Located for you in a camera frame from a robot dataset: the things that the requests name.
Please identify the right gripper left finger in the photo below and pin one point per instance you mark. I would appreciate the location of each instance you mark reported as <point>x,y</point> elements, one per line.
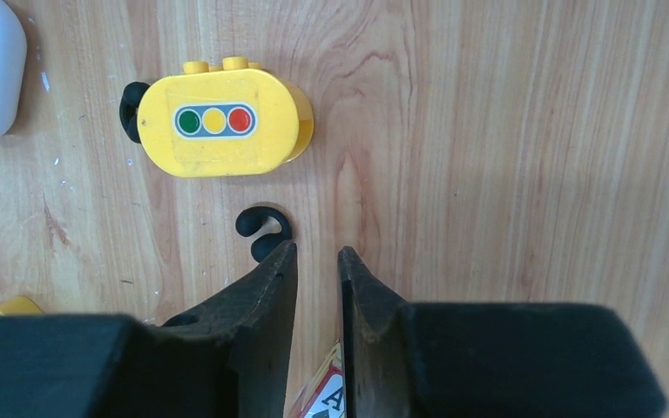
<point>226,357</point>

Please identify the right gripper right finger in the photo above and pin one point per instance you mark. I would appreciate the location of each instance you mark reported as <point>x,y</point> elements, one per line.
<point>435,359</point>

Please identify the yellow traffic light block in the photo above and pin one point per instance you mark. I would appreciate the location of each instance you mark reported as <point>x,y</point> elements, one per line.
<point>235,119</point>

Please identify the pink picture card block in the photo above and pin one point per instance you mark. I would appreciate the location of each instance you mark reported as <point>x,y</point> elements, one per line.
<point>324,395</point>

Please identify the yellow triangular toy frame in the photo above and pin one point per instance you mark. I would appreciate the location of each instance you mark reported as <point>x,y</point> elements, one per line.
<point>19,306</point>

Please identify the black earbud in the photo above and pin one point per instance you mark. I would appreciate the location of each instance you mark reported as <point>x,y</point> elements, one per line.
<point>128,108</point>
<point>272,226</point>

